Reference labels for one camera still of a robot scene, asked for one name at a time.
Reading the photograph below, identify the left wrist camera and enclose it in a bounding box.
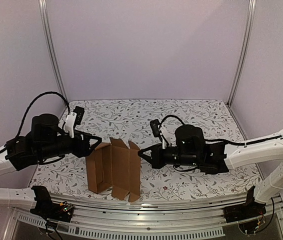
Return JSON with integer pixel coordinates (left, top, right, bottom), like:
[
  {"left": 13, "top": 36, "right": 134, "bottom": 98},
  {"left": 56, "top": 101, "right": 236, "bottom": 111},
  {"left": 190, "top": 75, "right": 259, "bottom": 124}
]
[{"left": 62, "top": 106, "right": 85, "bottom": 138}]

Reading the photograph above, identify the right aluminium corner post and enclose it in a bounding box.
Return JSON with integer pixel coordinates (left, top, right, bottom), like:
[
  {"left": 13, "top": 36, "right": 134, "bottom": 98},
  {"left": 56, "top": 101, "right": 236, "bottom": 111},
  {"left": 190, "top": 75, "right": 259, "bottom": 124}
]
[{"left": 226, "top": 0, "right": 257, "bottom": 108}]

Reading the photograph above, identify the aluminium corner post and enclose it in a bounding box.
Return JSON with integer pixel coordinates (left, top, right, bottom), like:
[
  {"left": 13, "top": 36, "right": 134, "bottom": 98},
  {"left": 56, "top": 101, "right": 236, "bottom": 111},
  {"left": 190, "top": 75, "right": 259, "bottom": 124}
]
[
  {"left": 38, "top": 0, "right": 68, "bottom": 100},
  {"left": 226, "top": 0, "right": 257, "bottom": 108}
]

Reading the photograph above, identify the left aluminium corner post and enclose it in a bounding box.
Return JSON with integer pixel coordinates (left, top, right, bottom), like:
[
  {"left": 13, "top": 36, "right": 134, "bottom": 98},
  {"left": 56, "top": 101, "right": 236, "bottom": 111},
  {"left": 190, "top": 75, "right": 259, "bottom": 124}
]
[{"left": 38, "top": 0, "right": 68, "bottom": 100}]

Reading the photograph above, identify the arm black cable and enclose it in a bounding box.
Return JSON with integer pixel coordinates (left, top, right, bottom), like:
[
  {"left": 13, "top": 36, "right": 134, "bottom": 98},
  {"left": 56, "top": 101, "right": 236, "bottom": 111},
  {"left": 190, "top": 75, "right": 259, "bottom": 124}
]
[
  {"left": 159, "top": 114, "right": 283, "bottom": 147},
  {"left": 15, "top": 91, "right": 71, "bottom": 141}
]

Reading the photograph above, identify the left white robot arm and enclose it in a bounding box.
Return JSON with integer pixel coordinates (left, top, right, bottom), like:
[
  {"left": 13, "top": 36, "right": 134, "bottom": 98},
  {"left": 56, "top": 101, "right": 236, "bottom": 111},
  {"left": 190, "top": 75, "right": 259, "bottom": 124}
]
[{"left": 0, "top": 112, "right": 102, "bottom": 217}]

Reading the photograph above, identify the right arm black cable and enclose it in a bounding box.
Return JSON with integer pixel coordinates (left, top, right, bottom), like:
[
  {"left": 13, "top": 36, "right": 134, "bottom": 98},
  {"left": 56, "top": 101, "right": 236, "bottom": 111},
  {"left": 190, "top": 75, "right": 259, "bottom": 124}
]
[{"left": 159, "top": 114, "right": 283, "bottom": 147}]

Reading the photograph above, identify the floral patterned table mat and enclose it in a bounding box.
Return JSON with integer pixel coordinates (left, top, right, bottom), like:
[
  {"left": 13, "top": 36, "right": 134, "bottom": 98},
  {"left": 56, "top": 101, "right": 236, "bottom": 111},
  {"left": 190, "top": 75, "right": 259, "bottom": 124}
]
[{"left": 30, "top": 99, "right": 262, "bottom": 202}]

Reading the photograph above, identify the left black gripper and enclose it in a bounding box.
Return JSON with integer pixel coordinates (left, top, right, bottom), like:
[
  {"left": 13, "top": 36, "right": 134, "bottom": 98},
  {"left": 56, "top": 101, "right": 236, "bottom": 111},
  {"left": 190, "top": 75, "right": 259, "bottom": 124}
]
[{"left": 38, "top": 129, "right": 102, "bottom": 160}]

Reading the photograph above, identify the brown cardboard box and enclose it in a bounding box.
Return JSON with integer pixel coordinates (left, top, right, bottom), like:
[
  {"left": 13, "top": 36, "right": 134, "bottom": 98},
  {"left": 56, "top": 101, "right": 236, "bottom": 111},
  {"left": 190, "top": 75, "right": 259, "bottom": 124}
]
[{"left": 85, "top": 137, "right": 141, "bottom": 203}]

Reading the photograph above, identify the aluminium front rail frame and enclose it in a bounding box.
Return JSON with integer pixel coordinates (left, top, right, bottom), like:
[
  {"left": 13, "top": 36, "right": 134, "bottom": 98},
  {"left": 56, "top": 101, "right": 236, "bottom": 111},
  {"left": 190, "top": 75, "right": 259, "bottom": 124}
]
[{"left": 1, "top": 194, "right": 283, "bottom": 240}]

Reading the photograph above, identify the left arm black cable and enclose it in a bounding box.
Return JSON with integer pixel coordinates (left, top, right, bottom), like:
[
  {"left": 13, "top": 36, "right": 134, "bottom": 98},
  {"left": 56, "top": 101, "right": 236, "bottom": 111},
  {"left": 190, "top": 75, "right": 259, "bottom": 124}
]
[{"left": 15, "top": 91, "right": 71, "bottom": 141}]

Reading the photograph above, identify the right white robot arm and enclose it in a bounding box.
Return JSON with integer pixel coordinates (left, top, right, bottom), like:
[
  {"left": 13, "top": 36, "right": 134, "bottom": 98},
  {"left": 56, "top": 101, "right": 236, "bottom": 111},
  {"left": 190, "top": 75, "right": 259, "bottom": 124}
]
[{"left": 138, "top": 120, "right": 283, "bottom": 218}]

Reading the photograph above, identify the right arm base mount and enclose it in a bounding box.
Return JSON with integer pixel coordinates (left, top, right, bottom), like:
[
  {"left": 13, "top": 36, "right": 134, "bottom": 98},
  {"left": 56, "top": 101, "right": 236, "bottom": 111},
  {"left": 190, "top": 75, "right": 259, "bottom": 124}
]
[{"left": 223, "top": 186, "right": 275, "bottom": 236}]

